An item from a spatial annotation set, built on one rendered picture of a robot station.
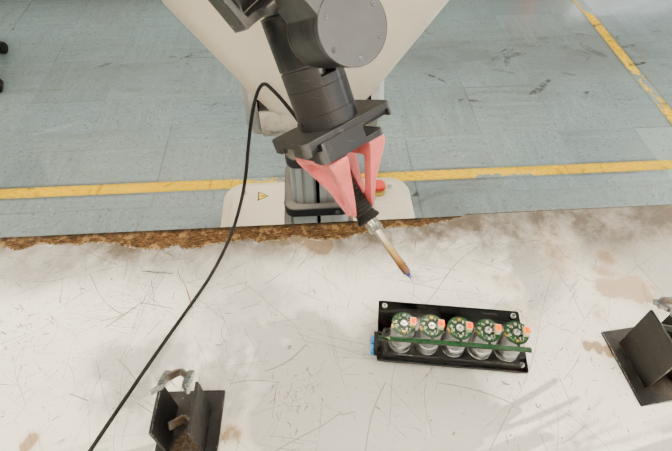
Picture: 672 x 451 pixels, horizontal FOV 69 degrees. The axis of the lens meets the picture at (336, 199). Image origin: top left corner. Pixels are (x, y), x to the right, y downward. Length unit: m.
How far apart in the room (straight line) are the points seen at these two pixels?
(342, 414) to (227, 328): 0.16
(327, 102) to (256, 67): 0.27
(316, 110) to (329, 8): 0.11
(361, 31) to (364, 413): 0.37
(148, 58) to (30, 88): 0.51
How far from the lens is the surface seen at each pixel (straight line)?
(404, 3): 0.66
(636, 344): 0.63
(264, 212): 1.33
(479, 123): 2.07
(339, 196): 0.49
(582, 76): 2.50
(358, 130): 0.45
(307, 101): 0.44
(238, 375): 0.57
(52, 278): 0.71
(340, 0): 0.37
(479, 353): 0.55
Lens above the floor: 1.27
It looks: 48 degrees down
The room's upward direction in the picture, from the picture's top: straight up
